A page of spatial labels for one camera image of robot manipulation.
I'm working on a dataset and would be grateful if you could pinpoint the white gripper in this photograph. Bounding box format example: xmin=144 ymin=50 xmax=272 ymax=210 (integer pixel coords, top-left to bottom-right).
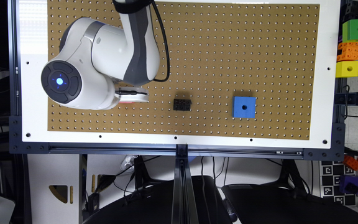
xmin=114 ymin=86 xmax=149 ymax=103

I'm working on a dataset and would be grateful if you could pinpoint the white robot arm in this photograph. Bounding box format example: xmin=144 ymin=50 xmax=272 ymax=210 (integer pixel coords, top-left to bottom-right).
xmin=41 ymin=1 xmax=160 ymax=110

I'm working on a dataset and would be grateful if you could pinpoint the orange block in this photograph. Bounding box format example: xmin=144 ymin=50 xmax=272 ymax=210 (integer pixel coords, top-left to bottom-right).
xmin=336 ymin=42 xmax=358 ymax=62

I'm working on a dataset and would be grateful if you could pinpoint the purple block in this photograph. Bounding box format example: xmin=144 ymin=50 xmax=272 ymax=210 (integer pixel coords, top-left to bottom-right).
xmin=339 ymin=175 xmax=358 ymax=195

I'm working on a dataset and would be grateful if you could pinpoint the brown pegboard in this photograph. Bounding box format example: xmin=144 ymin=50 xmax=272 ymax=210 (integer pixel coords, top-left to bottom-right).
xmin=48 ymin=1 xmax=320 ymax=140

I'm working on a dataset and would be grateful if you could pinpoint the black office chair left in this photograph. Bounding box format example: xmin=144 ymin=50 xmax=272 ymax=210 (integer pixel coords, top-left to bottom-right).
xmin=84 ymin=175 xmax=231 ymax=223

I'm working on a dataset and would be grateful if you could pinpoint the black office chair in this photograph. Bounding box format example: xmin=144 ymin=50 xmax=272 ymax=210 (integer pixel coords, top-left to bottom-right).
xmin=222 ymin=184 xmax=358 ymax=224
xmin=84 ymin=175 xmax=231 ymax=223

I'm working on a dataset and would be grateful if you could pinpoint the blue cube with hole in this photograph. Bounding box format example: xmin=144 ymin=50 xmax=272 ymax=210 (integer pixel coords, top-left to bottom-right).
xmin=232 ymin=96 xmax=256 ymax=118

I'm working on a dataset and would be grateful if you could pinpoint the black office chair right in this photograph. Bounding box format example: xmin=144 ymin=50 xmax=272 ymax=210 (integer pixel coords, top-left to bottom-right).
xmin=222 ymin=184 xmax=358 ymax=224

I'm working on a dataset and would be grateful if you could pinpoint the fiducial marker sheet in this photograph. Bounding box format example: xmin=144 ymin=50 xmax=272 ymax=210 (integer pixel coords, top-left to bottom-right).
xmin=319 ymin=161 xmax=357 ymax=206

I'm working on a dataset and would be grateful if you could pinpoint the yellow cube with hole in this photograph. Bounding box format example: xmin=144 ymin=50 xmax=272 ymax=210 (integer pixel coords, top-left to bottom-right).
xmin=336 ymin=61 xmax=358 ymax=78

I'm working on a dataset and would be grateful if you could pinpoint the green cube with hole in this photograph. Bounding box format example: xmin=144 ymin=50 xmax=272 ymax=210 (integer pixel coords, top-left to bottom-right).
xmin=342 ymin=19 xmax=358 ymax=42

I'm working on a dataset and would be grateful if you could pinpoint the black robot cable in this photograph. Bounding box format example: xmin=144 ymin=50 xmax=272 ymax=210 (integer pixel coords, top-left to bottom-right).
xmin=150 ymin=0 xmax=171 ymax=83

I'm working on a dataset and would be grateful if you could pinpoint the dark aluminium table frame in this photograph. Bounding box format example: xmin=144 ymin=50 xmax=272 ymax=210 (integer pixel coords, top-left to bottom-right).
xmin=7 ymin=0 xmax=358 ymax=224

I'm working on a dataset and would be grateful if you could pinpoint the black block on frame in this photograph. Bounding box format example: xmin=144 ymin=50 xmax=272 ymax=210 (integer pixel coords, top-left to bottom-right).
xmin=339 ymin=0 xmax=358 ymax=24

